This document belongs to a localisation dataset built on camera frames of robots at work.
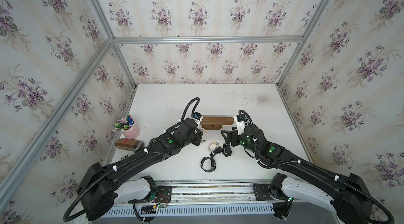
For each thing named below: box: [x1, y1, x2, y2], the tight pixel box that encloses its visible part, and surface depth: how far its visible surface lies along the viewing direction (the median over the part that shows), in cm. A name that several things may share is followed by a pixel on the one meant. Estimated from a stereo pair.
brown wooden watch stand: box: [199, 116, 235, 130], surface depth 92 cm
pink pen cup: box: [119, 116, 141, 140], surface depth 88 cm
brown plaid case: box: [114, 138, 145, 151], surface depth 87 cm
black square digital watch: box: [222, 143, 232, 157], surface depth 86 cm
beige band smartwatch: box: [208, 141, 220, 152], surface depth 90 cm
